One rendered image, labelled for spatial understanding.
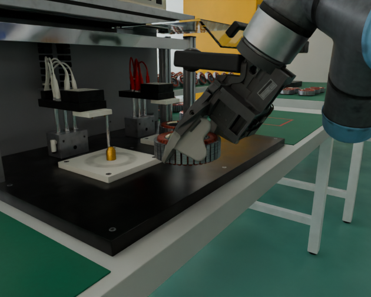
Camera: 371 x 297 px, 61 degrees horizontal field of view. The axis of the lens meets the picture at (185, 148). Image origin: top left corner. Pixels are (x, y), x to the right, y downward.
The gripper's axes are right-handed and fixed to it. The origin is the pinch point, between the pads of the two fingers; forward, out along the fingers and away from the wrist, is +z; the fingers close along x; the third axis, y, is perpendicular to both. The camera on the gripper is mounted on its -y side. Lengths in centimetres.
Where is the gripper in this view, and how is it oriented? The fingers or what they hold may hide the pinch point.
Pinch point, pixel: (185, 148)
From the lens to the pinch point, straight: 53.2
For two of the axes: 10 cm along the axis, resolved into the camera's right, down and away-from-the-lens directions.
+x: 5.7, -2.2, 7.9
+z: -4.6, 7.1, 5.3
